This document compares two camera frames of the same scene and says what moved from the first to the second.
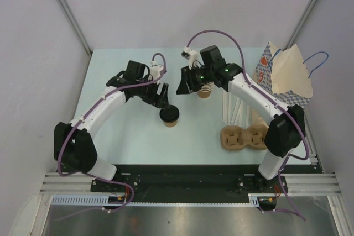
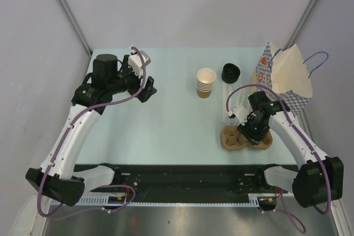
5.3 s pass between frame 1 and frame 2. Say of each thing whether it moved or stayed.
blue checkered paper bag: stayed
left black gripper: moved
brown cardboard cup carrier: stayed
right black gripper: moved
